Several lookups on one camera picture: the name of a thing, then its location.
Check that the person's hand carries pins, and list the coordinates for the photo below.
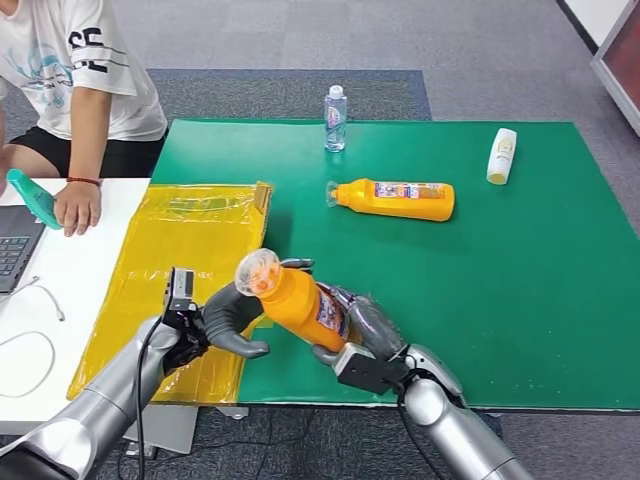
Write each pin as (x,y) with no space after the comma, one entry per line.
(76,206)
(2,185)

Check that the grey table foot bracket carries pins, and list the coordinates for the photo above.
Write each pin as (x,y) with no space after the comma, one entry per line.
(232,412)

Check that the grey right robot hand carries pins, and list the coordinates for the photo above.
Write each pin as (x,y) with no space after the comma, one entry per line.
(375,328)

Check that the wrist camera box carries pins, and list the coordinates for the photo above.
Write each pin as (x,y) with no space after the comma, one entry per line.
(367,374)
(179,291)

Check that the person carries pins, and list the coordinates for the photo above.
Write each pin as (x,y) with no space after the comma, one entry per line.
(50,66)

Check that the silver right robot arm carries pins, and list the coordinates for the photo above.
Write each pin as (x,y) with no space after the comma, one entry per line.
(460,437)

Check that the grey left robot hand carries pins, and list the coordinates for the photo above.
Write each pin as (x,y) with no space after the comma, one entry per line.
(227,318)

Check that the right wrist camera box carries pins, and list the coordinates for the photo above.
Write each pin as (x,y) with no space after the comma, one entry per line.
(367,374)

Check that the yellow plastic sheet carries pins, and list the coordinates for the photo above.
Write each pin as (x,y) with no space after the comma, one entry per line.
(164,238)

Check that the clear water bottle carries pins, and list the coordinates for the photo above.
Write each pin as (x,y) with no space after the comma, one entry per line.
(335,124)

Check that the grey laptop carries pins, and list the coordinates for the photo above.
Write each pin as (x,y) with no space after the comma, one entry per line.
(17,244)

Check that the person's left forearm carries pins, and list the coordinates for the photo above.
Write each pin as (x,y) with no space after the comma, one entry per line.
(90,136)

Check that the white lotion bottle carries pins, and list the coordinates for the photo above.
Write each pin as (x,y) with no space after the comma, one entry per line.
(501,156)

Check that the orange detergent bottle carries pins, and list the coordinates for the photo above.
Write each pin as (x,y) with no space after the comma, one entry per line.
(295,301)
(362,202)

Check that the teal plastic bottle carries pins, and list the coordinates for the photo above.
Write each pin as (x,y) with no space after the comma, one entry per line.
(32,197)

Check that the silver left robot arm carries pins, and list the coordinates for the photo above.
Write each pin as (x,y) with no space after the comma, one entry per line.
(100,404)

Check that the dark grey floor rug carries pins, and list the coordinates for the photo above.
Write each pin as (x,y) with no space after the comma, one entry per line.
(280,93)

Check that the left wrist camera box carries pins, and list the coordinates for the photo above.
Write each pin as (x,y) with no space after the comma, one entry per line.
(179,291)

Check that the white cabinet with red panel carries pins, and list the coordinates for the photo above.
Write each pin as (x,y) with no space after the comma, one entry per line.
(623,69)

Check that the person's right hand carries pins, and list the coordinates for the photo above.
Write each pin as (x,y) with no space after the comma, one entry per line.
(2,185)

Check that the person's left hand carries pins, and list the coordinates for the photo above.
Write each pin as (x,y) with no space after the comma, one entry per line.
(76,206)

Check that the green table mat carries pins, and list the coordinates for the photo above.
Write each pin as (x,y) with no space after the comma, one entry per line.
(550,265)

